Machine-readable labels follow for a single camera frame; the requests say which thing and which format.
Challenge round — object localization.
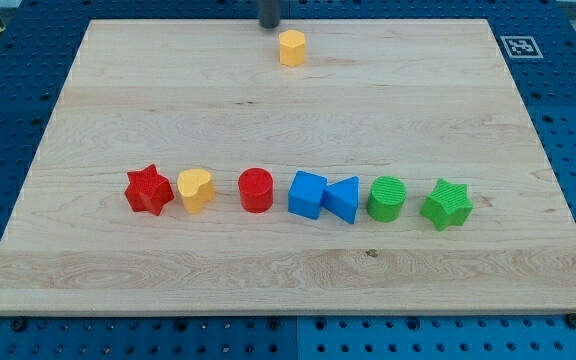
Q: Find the green star block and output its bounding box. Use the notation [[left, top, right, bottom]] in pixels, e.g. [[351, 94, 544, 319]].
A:
[[420, 178, 474, 231]]

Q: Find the black bolt front right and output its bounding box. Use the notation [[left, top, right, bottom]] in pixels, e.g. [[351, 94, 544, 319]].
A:
[[564, 313, 576, 329]]

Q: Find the white fiducial marker tag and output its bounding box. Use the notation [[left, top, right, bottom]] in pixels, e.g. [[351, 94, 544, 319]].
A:
[[500, 35, 543, 59]]

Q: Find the black bolt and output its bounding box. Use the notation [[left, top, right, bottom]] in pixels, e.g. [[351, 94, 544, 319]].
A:
[[10, 317, 27, 332], [564, 313, 576, 329]]

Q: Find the blue cube block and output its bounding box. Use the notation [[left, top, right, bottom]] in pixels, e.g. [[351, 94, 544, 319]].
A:
[[288, 171, 327, 220]]

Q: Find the blue triangle block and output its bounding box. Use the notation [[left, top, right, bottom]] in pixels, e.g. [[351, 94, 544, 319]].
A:
[[323, 176, 359, 224]]

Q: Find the dark grey cylindrical pusher tip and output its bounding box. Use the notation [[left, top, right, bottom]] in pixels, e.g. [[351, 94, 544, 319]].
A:
[[258, 0, 281, 29]]

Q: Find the light wooden board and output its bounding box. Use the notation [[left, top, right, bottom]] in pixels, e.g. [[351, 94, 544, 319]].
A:
[[0, 20, 576, 317]]

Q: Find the red cylinder block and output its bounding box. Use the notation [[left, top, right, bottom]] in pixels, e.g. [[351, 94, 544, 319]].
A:
[[238, 168, 274, 213]]

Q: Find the yellow hexagon block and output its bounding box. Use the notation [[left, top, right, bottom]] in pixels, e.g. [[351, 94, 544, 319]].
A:
[[279, 29, 306, 67]]

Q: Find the green cylinder block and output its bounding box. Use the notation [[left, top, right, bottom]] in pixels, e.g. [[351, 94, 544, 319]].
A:
[[367, 176, 407, 223]]

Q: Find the red star block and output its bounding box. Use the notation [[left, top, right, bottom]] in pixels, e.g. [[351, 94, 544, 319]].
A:
[[124, 164, 174, 216]]

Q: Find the black bolt front left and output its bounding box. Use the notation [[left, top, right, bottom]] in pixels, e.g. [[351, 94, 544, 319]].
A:
[[10, 317, 27, 332]]

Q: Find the yellow heart block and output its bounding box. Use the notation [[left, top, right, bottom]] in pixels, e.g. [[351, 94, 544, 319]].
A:
[[177, 168, 216, 214]]

